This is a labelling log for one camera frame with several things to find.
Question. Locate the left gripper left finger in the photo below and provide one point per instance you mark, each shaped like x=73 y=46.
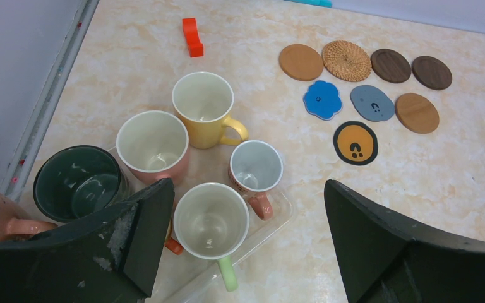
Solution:
x=111 y=255

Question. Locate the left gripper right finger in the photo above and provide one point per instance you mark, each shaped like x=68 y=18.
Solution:
x=385 y=256

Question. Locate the brown paw print coaster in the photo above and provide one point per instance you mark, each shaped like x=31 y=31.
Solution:
x=355 y=143

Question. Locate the light wooden coaster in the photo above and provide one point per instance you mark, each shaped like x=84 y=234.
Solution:
x=301 y=62
x=417 y=113

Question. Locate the grey silicone coaster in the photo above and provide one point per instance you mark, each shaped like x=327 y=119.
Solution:
x=372 y=103

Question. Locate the blue flower coaster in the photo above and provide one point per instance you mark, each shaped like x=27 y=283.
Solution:
x=322 y=99

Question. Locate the dark wooden coaster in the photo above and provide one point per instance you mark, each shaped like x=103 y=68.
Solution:
x=390 y=65
x=432 y=73

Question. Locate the woven rattan coaster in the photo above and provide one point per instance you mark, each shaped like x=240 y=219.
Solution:
x=346 y=61

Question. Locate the small orange cup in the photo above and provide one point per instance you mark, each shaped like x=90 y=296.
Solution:
x=170 y=242

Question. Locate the clear plastic tray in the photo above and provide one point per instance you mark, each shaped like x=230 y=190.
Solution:
x=184 y=278

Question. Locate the dark green mug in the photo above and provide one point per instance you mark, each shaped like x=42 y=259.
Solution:
x=78 y=181

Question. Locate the light green mug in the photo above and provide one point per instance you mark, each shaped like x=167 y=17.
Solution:
x=211 y=221

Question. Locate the plain pink mug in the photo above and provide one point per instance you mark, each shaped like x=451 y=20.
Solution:
x=154 y=145

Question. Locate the pink printed mug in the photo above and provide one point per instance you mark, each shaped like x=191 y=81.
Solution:
x=255 y=167

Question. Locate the yellow mug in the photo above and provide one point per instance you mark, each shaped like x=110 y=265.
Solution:
x=203 y=101

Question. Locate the red block near cups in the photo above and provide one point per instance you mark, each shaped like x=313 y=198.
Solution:
x=190 y=30

